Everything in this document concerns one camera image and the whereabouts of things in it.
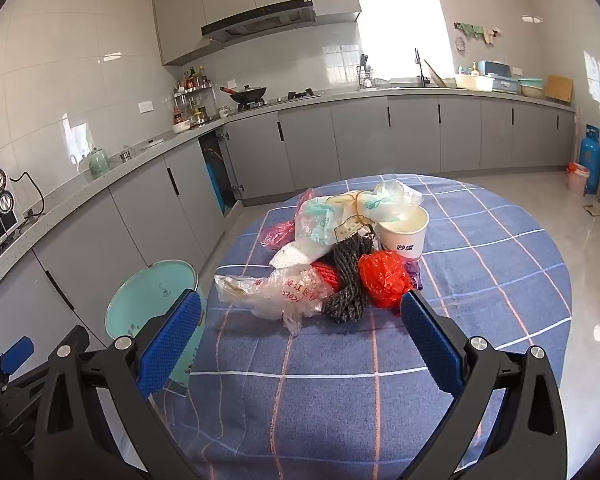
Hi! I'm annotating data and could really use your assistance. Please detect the black power cable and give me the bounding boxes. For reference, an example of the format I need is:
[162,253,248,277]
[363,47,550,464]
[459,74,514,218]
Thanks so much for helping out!
[10,171,47,218]

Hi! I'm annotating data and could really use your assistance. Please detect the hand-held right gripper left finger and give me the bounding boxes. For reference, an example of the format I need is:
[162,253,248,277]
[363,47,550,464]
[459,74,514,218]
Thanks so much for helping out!
[32,290,203,480]

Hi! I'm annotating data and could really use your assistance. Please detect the blue plaid tablecloth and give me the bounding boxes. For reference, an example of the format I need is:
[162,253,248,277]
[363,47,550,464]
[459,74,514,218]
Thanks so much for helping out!
[162,174,573,480]

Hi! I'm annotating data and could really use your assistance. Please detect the utensil holder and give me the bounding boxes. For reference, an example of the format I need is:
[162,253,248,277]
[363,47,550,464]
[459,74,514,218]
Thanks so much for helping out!
[359,54,377,88]

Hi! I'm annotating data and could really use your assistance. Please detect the green teapot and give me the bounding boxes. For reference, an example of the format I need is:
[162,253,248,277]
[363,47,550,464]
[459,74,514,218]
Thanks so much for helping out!
[80,147,112,178]

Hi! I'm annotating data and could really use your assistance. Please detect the white basin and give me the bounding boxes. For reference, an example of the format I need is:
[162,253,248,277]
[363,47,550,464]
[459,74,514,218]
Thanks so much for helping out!
[454,74,495,92]

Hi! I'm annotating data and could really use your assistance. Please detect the black range hood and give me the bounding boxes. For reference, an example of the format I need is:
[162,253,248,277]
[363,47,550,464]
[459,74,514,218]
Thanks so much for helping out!
[201,0,317,46]

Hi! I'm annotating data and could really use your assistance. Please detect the pink bucket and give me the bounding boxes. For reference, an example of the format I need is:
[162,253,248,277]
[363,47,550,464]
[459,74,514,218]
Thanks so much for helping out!
[566,162,591,197]

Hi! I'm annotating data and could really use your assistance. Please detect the wooden cutting board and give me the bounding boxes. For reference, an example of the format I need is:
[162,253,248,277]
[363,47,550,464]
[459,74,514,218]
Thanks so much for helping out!
[545,75,574,103]

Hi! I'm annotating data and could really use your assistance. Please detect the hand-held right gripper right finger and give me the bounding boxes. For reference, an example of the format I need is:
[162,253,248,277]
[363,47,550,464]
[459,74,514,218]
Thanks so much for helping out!
[400,289,568,480]

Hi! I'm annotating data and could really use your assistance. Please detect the gas stove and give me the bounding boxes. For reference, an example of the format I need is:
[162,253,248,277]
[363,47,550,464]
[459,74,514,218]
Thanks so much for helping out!
[232,88,326,111]

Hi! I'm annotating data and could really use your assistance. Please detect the blue storage box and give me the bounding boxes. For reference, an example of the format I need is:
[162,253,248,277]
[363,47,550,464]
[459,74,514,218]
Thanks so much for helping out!
[477,60,520,95]

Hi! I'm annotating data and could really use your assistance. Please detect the black wok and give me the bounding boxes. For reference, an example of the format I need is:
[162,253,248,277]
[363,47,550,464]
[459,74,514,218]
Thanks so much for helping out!
[220,85,268,107]

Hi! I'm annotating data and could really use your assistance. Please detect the purple plastic scrap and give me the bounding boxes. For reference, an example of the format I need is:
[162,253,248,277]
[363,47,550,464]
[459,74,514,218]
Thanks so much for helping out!
[404,260,426,291]

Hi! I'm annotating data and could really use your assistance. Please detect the pink plastic bag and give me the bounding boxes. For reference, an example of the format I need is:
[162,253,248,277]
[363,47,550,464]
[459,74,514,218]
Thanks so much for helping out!
[259,189,313,251]

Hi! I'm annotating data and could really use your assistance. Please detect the hanging kitchen cloths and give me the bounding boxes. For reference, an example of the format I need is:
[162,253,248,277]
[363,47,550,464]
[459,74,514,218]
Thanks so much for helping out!
[454,21,503,46]

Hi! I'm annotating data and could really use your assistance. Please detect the white foam net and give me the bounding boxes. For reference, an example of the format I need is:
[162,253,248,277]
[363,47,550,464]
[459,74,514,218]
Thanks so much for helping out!
[270,242,313,270]

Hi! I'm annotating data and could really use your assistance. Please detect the bright window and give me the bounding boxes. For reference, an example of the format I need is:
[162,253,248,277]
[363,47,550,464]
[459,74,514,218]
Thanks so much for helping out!
[354,0,456,81]

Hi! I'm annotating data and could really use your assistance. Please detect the clear plastic bag red print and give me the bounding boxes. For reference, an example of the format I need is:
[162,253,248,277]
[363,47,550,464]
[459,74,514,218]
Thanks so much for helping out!
[215,264,331,335]

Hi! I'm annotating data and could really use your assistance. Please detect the teal basin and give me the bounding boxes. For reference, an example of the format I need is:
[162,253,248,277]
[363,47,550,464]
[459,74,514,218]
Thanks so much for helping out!
[517,77,546,98]

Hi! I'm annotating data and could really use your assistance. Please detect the spice rack with bottles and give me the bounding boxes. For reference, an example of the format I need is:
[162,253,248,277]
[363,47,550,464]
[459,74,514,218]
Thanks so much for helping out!
[172,66,213,128]

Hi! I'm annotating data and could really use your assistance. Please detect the black faucet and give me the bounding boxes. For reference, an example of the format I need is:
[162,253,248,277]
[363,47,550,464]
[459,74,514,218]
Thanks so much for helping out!
[414,49,431,88]

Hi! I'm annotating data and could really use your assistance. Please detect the blue gas cylinder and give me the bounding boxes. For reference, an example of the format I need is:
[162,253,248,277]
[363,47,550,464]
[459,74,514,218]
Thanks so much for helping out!
[579,125,600,195]

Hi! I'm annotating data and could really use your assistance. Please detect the teal printed plastic bag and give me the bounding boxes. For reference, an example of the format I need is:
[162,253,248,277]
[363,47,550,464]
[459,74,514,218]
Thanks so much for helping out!
[294,180,424,262]

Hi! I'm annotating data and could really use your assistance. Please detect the white paper cup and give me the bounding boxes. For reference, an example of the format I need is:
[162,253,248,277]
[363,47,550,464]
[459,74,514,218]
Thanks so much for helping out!
[377,207,430,263]

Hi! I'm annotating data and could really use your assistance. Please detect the grey kitchen cabinets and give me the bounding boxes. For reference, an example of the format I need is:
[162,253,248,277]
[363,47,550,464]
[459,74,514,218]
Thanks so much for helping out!
[0,91,578,361]

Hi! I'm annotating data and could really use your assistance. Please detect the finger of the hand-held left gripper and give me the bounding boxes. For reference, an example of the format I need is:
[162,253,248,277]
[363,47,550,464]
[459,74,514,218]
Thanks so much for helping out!
[49,325,92,361]
[0,337,46,396]

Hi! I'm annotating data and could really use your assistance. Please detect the teal waste bin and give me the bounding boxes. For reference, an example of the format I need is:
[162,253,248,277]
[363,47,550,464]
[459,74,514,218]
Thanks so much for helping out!
[104,259,206,391]

